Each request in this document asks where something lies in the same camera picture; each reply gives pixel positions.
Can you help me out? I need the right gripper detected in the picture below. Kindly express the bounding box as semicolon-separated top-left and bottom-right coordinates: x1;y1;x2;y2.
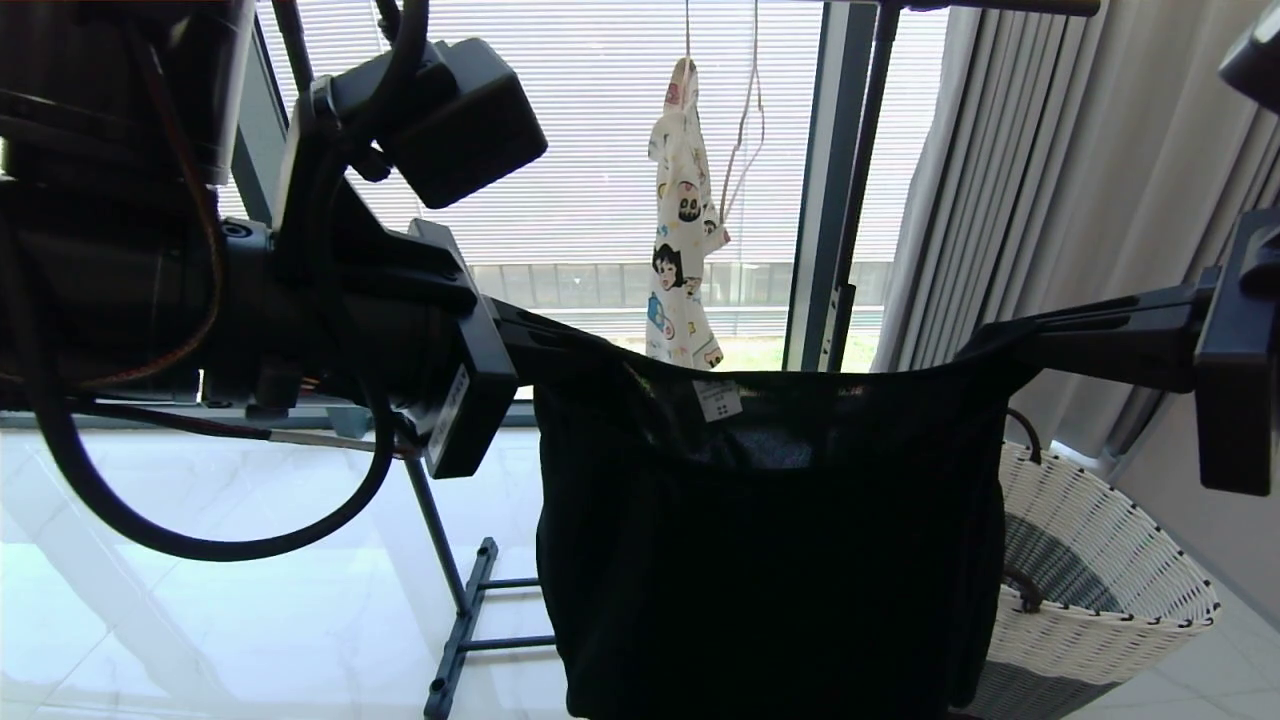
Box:
1195;208;1280;498

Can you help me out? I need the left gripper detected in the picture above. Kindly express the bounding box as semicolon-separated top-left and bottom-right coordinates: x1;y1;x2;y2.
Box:
225;218;519;479

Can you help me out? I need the cream printed garment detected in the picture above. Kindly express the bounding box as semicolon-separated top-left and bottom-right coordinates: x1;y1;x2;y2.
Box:
645;57;731;371

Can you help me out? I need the black garment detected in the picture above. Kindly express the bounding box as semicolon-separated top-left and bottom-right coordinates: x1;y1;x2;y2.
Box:
500;300;1041;720

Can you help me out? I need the white laundry basket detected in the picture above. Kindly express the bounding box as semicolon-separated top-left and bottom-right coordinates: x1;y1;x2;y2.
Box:
955;410;1223;720

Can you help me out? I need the black clothes rack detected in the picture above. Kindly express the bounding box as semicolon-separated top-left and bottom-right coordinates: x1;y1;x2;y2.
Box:
270;0;1101;720

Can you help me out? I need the beige curtain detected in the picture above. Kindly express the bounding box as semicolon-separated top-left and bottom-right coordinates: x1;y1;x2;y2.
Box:
875;0;1280;478

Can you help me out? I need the window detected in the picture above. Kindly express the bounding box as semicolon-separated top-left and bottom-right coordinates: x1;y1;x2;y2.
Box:
0;0;951;431

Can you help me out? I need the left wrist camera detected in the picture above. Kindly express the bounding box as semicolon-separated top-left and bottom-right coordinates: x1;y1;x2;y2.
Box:
275;38;549;301

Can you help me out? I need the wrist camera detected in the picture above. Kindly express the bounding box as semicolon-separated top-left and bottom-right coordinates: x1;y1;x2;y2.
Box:
275;38;549;301
1218;0;1280;113

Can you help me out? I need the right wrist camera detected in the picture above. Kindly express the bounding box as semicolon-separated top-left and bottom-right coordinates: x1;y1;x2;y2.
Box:
1218;0;1280;113

